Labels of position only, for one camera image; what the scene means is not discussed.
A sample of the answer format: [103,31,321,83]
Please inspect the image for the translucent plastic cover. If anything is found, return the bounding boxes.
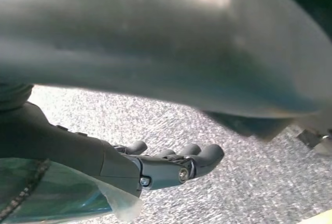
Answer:
[0,157,143,224]

